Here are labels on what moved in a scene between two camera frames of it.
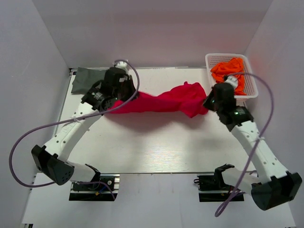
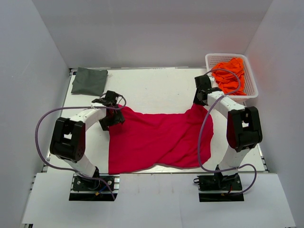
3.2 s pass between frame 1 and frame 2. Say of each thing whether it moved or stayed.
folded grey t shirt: stayed
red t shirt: moved
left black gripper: moved
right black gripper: moved
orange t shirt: stayed
